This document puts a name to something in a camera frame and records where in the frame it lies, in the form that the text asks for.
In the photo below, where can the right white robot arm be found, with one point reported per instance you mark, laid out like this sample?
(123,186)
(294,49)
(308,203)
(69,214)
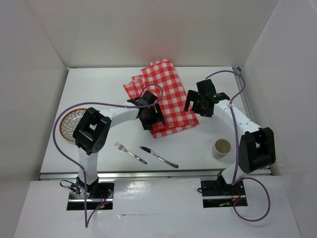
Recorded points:
(255,145)

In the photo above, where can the right side aluminium rail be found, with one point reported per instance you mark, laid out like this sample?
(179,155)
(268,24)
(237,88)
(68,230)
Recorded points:
(250,98)

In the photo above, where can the silver fork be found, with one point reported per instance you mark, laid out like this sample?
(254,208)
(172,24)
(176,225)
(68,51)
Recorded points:
(123,149)

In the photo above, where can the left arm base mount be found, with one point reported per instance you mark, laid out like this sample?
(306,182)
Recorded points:
(101,197)

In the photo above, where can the silver table knife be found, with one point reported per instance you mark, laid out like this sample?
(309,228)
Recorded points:
(150,151)

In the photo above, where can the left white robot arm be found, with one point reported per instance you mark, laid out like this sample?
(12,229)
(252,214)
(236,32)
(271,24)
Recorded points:
(92,130)

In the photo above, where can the red white checkered cloth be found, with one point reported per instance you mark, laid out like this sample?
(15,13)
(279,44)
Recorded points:
(164,74)

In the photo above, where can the aluminium rail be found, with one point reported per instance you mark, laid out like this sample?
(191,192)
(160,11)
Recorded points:
(250,98)
(136,175)

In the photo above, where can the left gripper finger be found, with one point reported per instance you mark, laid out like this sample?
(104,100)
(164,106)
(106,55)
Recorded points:
(148,125)
(158,115)

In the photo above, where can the floral ceramic plate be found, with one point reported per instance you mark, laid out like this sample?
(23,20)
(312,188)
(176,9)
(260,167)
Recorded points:
(69,122)

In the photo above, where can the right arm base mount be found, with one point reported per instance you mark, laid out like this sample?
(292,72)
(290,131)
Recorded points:
(215,197)

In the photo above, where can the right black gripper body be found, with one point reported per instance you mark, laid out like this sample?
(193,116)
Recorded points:
(198,107)

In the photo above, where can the front aluminium rail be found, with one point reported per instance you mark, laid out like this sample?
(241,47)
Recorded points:
(136,175)

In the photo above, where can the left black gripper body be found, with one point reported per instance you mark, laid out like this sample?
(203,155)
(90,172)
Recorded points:
(149,116)

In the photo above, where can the beige paper cup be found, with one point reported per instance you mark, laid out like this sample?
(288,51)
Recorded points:
(221,148)

